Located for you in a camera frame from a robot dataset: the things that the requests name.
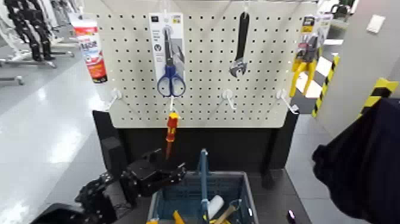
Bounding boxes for dark hanging cloth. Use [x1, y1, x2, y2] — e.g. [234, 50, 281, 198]
[311, 98, 400, 224]

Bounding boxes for blue plastic crate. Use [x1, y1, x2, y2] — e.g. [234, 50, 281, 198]
[146, 170, 260, 224]

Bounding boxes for red white sealant tube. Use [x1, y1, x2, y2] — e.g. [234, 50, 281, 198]
[70, 13, 109, 84]

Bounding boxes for black humanoid robot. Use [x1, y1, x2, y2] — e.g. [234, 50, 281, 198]
[4, 0, 57, 62]

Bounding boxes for black adjustable wrench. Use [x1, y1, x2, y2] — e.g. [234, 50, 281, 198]
[229, 11, 250, 78]

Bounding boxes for yellow pliers in package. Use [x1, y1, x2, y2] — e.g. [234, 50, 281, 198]
[289, 14, 333, 98]

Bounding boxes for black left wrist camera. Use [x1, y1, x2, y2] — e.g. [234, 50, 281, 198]
[100, 136, 129, 178]

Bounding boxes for short yellow black hazard strip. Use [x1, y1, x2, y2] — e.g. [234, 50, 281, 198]
[358, 78, 400, 117]

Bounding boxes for wooden handle hammer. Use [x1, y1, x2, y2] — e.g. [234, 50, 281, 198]
[212, 199, 243, 224]

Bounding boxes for long yellow black hazard strip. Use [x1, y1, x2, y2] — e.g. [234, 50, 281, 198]
[311, 55, 340, 119]

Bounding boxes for blue scissors on card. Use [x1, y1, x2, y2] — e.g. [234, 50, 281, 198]
[148, 12, 187, 98]

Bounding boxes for white pegboard hook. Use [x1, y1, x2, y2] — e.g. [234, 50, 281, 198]
[221, 89, 238, 111]
[106, 88, 123, 112]
[276, 89, 299, 115]
[168, 95, 181, 115]

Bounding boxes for black back board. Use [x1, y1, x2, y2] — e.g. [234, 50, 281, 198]
[92, 109, 299, 190]

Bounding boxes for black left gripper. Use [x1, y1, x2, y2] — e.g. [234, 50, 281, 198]
[126, 149, 187, 197]

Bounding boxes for white perforated pegboard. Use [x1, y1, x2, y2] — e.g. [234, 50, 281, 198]
[83, 0, 318, 129]

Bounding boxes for white wall plate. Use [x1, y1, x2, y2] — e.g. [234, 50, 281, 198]
[365, 14, 386, 34]

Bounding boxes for red yellow screwdriver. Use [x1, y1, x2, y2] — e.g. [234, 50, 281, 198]
[165, 112, 181, 160]

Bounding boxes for grey metal stand base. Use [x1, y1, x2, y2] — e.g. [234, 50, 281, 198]
[0, 58, 58, 69]

